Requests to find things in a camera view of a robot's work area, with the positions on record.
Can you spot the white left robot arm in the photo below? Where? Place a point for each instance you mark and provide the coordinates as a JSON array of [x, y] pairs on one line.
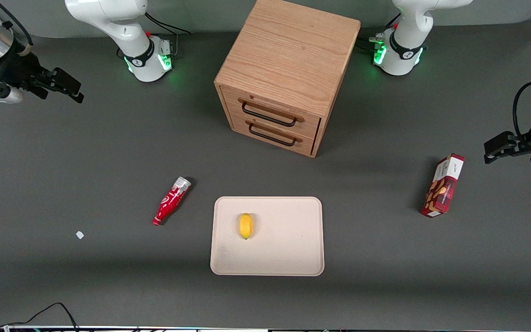
[[410, 32]]

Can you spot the wooden drawer cabinet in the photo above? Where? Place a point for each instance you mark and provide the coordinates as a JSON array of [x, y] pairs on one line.
[[288, 50]]

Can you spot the red coke bottle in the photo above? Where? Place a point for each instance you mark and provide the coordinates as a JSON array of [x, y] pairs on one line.
[[170, 203]]

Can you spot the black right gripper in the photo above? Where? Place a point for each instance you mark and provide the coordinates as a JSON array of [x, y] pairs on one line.
[[20, 70]]

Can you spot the red snack box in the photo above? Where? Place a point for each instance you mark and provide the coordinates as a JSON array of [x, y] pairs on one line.
[[443, 186]]

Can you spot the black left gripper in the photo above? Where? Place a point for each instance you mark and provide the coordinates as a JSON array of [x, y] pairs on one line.
[[527, 139]]

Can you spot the beige plastic tray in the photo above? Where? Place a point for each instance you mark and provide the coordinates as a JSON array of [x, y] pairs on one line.
[[288, 240]]

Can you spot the yellow lemon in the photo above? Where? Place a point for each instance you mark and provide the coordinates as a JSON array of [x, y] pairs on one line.
[[245, 226]]

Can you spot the wooden drawer front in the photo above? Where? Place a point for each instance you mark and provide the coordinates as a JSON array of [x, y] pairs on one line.
[[270, 108], [270, 136]]

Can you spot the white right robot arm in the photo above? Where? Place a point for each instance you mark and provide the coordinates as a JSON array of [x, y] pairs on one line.
[[109, 18]]

